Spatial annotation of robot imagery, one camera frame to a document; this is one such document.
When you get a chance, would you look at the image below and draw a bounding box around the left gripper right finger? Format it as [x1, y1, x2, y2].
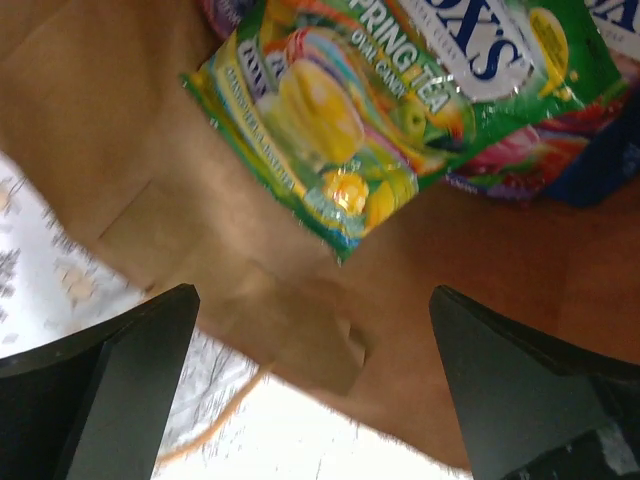
[429, 286, 639, 480]

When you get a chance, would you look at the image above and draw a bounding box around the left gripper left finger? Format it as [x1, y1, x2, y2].
[1, 284, 200, 480]

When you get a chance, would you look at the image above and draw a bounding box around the red paper bag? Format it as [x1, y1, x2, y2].
[1, 1, 639, 469]

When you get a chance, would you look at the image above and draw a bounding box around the green Fox's candy bag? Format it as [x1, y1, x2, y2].
[183, 1, 622, 259]

